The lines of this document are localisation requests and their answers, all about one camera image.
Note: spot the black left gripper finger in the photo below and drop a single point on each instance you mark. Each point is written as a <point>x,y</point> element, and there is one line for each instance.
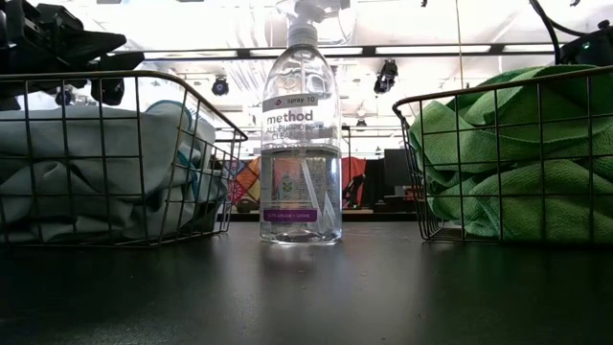
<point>96,45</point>
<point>120,61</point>

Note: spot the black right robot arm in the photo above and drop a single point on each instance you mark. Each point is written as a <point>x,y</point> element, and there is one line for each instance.
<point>594,48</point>

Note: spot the black hanging spotlight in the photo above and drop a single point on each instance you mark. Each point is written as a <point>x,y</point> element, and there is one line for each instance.
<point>65,97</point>
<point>220,86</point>
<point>386,76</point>

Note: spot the colourful patterned panel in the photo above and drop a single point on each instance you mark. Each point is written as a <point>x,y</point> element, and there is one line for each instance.
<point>246,182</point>

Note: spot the orange panel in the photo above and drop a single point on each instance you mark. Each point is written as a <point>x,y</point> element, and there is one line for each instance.
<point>354,167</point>

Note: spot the black monitor screen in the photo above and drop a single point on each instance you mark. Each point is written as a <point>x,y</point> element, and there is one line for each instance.
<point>397,167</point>

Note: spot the black overhead frame bar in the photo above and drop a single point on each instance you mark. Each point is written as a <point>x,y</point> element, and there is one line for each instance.
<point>369,50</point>

